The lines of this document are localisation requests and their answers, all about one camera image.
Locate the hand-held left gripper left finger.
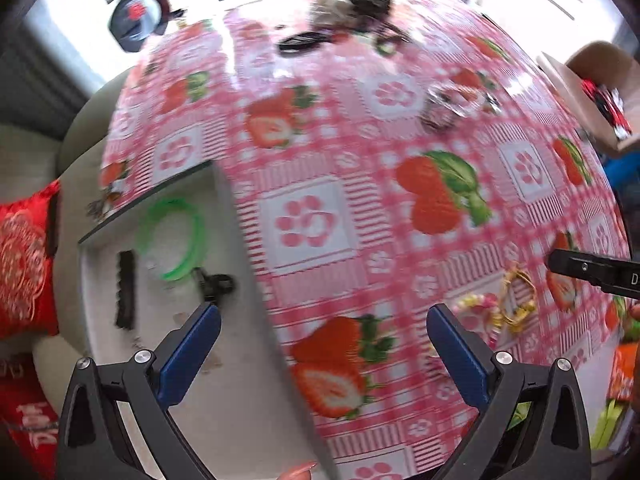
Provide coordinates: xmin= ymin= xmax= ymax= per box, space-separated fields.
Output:
xmin=56 ymin=302 xmax=223 ymax=480

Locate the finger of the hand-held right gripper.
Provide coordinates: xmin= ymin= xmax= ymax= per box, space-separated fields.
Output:
xmin=547 ymin=248 xmax=640 ymax=301

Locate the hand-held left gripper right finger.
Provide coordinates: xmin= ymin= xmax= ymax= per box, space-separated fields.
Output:
xmin=426 ymin=302 xmax=593 ymax=480

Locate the yellow hair tie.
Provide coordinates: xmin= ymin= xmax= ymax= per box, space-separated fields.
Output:
xmin=497 ymin=269 xmax=538 ymax=331

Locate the small black hair claw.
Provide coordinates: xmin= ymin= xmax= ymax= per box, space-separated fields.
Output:
xmin=195 ymin=267 xmax=236 ymax=301

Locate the white rectangular box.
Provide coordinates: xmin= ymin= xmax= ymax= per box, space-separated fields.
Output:
xmin=77 ymin=160 xmax=341 ymax=480

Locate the black toothed hair clip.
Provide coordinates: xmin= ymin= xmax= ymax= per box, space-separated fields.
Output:
xmin=114 ymin=250 xmax=138 ymax=331

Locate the green plastic bangle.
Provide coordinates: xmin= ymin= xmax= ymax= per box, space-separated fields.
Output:
xmin=139 ymin=197 xmax=206 ymax=281

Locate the blue plastic stool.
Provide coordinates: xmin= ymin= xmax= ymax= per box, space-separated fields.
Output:
xmin=602 ymin=152 xmax=640 ymax=196

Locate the orange snack packet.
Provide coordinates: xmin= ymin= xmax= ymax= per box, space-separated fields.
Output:
xmin=612 ymin=342 xmax=640 ymax=401

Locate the green snack packet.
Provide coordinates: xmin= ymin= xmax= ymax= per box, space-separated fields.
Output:
xmin=590 ymin=400 xmax=631 ymax=451

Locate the red and black bundle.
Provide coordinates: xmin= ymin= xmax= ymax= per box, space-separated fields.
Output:
xmin=580 ymin=77 xmax=633 ymax=141

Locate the red printed bag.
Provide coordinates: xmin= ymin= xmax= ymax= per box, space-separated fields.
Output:
xmin=0 ymin=367 xmax=58 ymax=480

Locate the red embroidered cushion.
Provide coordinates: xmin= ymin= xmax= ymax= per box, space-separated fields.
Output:
xmin=0 ymin=180 xmax=61 ymax=341

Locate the cardboard box with items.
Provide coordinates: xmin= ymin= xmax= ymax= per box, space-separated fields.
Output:
xmin=535 ymin=40 xmax=640 ymax=153

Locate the beige sofa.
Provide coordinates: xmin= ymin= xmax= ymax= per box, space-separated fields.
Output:
xmin=0 ymin=70 xmax=131 ymax=386

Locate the strawberry print tablecloth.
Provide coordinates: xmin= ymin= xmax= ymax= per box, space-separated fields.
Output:
xmin=97 ymin=0 xmax=632 ymax=480

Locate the beige scrunchie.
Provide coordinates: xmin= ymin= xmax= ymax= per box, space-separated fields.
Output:
xmin=307 ymin=0 xmax=356 ymax=28

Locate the pink yellow beaded bracelet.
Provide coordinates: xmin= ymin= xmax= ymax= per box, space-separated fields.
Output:
xmin=452 ymin=294 xmax=503 ymax=346

